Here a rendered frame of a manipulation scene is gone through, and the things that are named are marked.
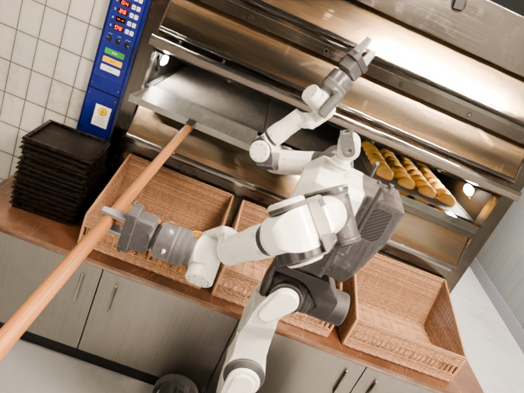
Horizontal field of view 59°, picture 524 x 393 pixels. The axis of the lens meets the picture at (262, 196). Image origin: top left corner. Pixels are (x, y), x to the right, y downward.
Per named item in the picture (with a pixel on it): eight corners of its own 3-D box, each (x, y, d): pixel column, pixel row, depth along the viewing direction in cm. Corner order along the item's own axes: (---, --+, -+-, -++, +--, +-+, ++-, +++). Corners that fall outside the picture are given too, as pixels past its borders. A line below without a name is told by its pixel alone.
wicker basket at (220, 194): (114, 199, 239) (129, 151, 229) (217, 239, 244) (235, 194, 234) (73, 244, 194) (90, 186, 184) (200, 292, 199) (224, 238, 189)
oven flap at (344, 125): (148, 44, 196) (157, 49, 215) (518, 202, 214) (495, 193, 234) (150, 37, 195) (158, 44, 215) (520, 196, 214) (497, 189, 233)
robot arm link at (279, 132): (295, 113, 169) (254, 143, 176) (285, 110, 160) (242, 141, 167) (309, 137, 167) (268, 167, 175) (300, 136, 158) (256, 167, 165)
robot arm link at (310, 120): (334, 102, 165) (302, 124, 170) (320, 86, 160) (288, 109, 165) (338, 113, 161) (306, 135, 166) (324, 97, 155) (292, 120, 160)
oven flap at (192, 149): (127, 137, 226) (143, 98, 225) (452, 268, 245) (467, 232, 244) (125, 136, 221) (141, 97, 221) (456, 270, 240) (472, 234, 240)
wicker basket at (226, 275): (222, 242, 244) (242, 197, 234) (320, 279, 250) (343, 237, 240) (208, 295, 199) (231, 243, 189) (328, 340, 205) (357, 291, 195)
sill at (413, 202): (143, 92, 224) (145, 84, 223) (471, 228, 243) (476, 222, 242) (139, 94, 219) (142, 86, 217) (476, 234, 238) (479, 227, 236)
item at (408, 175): (359, 144, 300) (362, 136, 298) (425, 172, 305) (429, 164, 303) (376, 176, 243) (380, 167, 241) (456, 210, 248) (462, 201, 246)
